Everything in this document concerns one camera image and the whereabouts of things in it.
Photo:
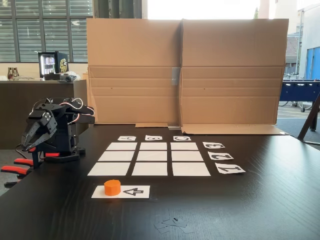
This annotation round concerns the paper sheet letter A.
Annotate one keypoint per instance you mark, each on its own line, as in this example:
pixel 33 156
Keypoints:
pixel 120 138

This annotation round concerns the crumpled white bag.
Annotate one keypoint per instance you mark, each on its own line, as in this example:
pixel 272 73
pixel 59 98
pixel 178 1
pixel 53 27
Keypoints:
pixel 75 74

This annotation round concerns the red black clamp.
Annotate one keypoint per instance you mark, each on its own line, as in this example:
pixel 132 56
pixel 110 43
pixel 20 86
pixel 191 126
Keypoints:
pixel 15 170
pixel 23 161

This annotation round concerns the black tape grid frame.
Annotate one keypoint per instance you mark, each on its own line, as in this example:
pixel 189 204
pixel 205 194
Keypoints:
pixel 135 155

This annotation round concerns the dark wooden counter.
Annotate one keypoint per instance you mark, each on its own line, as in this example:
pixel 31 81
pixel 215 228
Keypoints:
pixel 15 112

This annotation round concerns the paper sheet letter C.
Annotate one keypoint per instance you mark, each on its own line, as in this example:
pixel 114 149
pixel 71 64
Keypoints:
pixel 175 138

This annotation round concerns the paper sheet number 3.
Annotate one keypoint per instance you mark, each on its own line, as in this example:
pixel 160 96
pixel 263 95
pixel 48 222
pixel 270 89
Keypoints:
pixel 221 145

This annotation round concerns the round orange token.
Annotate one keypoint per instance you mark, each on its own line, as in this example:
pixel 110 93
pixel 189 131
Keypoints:
pixel 112 187

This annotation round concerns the paper sheet number 2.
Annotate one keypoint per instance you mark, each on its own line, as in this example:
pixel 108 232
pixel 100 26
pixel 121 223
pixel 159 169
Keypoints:
pixel 229 157

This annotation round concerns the dark glass bottle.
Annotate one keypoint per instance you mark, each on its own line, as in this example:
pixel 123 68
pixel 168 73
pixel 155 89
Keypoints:
pixel 10 73
pixel 15 73

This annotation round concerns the white arrow paper sheet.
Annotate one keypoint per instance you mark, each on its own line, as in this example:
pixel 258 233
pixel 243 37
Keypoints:
pixel 145 192

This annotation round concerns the paper sheet letter B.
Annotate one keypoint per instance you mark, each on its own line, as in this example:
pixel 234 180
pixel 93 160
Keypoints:
pixel 147 138

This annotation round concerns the dark wooden stand leg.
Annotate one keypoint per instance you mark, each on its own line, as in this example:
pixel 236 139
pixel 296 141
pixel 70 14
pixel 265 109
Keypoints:
pixel 308 122

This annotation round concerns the paper sheet number 1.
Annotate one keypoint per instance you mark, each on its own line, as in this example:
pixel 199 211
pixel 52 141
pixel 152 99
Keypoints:
pixel 238 170

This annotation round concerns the black mini fridge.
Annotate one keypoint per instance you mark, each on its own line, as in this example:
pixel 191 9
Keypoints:
pixel 62 65

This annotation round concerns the grey tape strip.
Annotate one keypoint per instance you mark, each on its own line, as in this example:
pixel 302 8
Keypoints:
pixel 175 76

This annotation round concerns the small black box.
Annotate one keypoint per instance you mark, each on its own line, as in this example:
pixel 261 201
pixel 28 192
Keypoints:
pixel 52 77

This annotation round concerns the large brown cardboard screen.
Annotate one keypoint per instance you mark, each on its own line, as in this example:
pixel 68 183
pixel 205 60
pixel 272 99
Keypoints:
pixel 225 50

